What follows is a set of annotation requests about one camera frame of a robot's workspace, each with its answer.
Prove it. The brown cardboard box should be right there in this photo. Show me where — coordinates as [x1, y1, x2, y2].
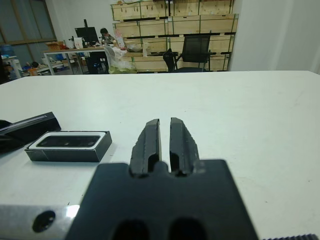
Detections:
[44, 41, 65, 52]

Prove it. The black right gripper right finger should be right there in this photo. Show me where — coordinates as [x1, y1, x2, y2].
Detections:
[169, 117, 200, 177]

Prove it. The black computer monitor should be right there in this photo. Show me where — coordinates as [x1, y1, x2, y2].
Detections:
[74, 19, 99, 46]

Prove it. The white frame wooden desk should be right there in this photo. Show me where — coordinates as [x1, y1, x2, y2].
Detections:
[43, 47, 111, 75]

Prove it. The seated person at desk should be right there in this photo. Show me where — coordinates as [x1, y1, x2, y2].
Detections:
[99, 27, 116, 45]

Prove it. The yellow-green plastic bag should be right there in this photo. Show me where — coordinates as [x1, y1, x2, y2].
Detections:
[108, 64, 138, 75]

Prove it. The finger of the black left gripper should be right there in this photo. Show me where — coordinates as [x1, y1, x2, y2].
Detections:
[0, 119, 27, 154]

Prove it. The brown frame window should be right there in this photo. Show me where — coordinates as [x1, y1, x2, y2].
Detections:
[0, 0, 57, 46]

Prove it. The black computer tower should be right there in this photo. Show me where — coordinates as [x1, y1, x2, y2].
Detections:
[87, 52, 108, 75]

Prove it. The blue water bottle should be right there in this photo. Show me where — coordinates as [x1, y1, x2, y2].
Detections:
[0, 44, 13, 57]

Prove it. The white water dispenser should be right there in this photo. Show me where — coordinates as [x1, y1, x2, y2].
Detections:
[1, 56, 23, 79]

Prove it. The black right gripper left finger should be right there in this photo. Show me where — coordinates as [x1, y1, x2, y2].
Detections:
[129, 118, 164, 178]

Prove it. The wooden crate stack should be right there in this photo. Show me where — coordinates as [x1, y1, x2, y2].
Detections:
[111, 0, 240, 73]

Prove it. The white plastic bag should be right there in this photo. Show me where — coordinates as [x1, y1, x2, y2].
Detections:
[104, 44, 136, 68]

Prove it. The pink white carton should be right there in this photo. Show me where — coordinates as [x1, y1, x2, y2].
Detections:
[114, 29, 125, 49]

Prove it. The black mesh office chair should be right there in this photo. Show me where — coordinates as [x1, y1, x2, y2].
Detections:
[172, 31, 212, 73]

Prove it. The black box lid with print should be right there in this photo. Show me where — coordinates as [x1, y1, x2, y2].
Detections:
[0, 111, 62, 151]

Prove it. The black box base white insert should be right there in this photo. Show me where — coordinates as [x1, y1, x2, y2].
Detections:
[24, 129, 113, 163]

